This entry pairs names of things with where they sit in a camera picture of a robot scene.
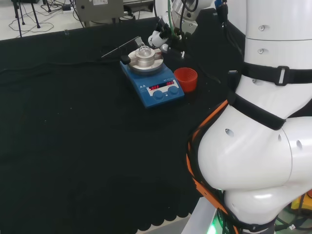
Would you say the black bench cloth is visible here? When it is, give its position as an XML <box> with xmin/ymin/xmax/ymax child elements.
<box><xmin>0</xmin><ymin>16</ymin><xmax>246</xmax><ymax>233</ymax></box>

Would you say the clear round-bottom glass flask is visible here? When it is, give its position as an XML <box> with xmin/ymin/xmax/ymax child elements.
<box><xmin>135</xmin><ymin>36</ymin><xmax>152</xmax><ymax>58</ymax></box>

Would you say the yellow stop button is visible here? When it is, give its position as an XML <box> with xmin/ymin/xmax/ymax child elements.
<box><xmin>291</xmin><ymin>187</ymin><xmax>312</xmax><ymax>221</ymax></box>

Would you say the red plastic cup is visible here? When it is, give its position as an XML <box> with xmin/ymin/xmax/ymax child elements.
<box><xmin>173</xmin><ymin>67</ymin><xmax>198</xmax><ymax>94</ymax></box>

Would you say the black heater power cable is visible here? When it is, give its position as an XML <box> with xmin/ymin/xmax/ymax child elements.
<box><xmin>0</xmin><ymin>58</ymin><xmax>122</xmax><ymax>77</ymax></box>

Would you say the thin metal probe rod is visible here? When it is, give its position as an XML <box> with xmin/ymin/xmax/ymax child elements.
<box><xmin>100</xmin><ymin>36</ymin><xmax>138</xmax><ymax>59</ymax></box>

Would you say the heater with blue base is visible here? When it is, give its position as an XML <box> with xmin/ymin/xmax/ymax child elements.
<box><xmin>119</xmin><ymin>48</ymin><xmax>185</xmax><ymax>109</ymax></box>

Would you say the black tripod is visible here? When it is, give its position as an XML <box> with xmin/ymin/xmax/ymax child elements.
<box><xmin>11</xmin><ymin>0</ymin><xmax>42</xmax><ymax>38</ymax></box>

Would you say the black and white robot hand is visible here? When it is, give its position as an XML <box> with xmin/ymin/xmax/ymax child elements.
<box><xmin>147</xmin><ymin>16</ymin><xmax>192</xmax><ymax>60</ymax></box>

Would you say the grey metal box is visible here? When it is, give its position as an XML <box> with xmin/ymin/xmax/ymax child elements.
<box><xmin>75</xmin><ymin>0</ymin><xmax>125</xmax><ymax>24</ymax></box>

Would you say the floor cable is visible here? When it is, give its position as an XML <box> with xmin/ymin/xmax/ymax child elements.
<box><xmin>8</xmin><ymin>0</ymin><xmax>81</xmax><ymax>34</ymax></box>

